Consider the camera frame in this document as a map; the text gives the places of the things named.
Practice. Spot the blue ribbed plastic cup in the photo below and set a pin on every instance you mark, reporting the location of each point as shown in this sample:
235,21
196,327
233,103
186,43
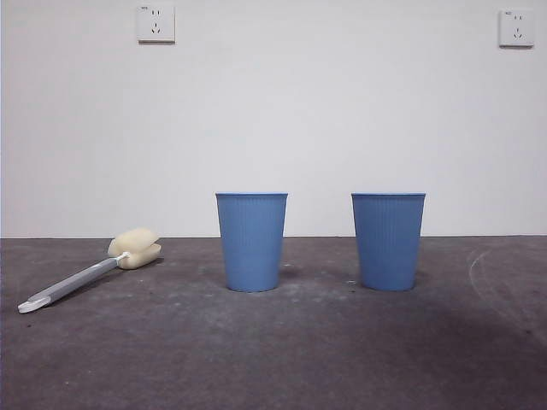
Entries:
388,243
252,243

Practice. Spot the white wall socket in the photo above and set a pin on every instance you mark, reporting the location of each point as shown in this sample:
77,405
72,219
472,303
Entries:
156,23
516,29

